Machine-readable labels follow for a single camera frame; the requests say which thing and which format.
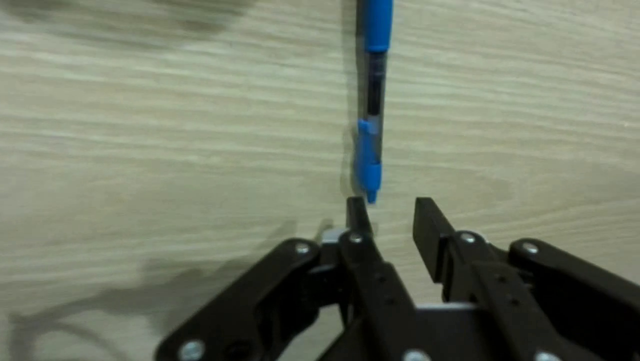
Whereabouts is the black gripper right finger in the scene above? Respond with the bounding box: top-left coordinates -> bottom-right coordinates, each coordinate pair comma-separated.
413,197 -> 457,280

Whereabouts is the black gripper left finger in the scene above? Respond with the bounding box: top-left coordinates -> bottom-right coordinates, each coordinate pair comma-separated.
347,197 -> 372,236

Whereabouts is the blue pen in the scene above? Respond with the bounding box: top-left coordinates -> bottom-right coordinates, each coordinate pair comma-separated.
355,0 -> 395,204

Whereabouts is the round wooden table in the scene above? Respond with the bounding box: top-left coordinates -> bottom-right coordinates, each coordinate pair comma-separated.
0,0 -> 640,361

